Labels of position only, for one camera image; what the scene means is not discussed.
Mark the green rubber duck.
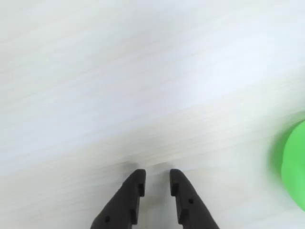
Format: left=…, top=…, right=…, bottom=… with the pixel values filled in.
left=270, top=120, right=305, bottom=212

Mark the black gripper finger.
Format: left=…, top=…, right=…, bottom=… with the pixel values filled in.
left=169, top=168, right=220, bottom=229
left=90, top=168, right=147, bottom=229

